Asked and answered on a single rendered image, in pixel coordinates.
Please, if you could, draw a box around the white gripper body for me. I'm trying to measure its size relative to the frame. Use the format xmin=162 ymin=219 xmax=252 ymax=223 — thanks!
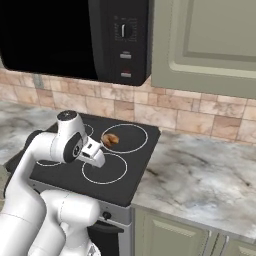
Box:
xmin=81 ymin=148 xmax=107 ymax=168

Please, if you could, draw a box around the brown chicken drumstick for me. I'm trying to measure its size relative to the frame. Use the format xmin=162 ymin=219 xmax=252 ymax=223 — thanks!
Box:
xmin=100 ymin=133 xmax=120 ymax=146

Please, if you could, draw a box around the black hob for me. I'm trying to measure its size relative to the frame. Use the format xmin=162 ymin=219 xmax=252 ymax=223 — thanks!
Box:
xmin=3 ymin=113 xmax=162 ymax=208

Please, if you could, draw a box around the silver oven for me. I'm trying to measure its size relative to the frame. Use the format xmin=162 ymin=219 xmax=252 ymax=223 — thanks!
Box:
xmin=27 ymin=179 xmax=135 ymax=256

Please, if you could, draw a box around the grey-green base cupboard door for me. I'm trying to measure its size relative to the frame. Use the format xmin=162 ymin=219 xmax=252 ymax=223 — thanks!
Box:
xmin=133 ymin=207 xmax=212 ymax=256
xmin=222 ymin=237 xmax=256 ymax=256

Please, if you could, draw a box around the black microwave oven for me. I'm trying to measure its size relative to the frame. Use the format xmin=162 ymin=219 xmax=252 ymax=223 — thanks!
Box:
xmin=0 ymin=0 xmax=155 ymax=87

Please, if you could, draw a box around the black oven door handle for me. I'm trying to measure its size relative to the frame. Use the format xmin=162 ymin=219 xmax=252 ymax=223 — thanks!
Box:
xmin=87 ymin=222 xmax=125 ymax=235

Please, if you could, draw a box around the grey wall socket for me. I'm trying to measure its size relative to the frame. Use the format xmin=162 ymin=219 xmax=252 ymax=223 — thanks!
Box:
xmin=32 ymin=73 xmax=45 ymax=90

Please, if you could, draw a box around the silver cupboard handle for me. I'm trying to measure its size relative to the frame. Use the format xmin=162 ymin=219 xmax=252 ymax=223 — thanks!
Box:
xmin=219 ymin=234 xmax=231 ymax=256
xmin=203 ymin=229 xmax=215 ymax=256

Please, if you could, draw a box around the grey-green wall cupboard door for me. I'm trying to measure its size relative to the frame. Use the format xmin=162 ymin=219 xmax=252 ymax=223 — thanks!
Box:
xmin=151 ymin=0 xmax=256 ymax=100

